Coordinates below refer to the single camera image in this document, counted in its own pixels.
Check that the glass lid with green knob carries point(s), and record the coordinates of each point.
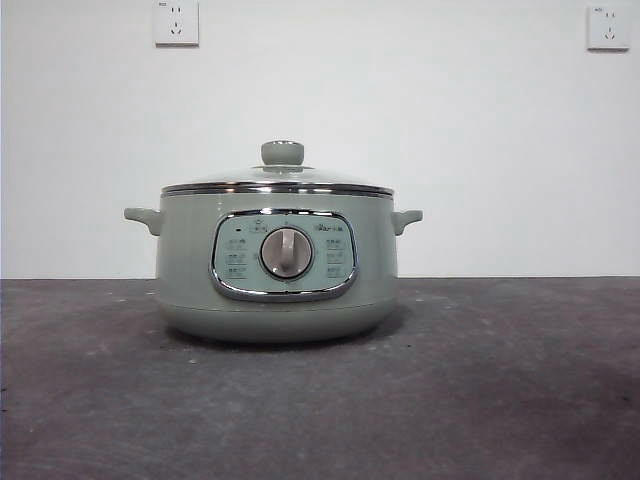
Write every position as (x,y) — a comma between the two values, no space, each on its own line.
(282,152)

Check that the pale green electric cooking pot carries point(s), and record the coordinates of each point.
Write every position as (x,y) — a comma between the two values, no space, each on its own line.
(185,260)

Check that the white wall socket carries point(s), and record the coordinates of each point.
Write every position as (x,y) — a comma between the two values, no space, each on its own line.
(608,27)
(176,22)

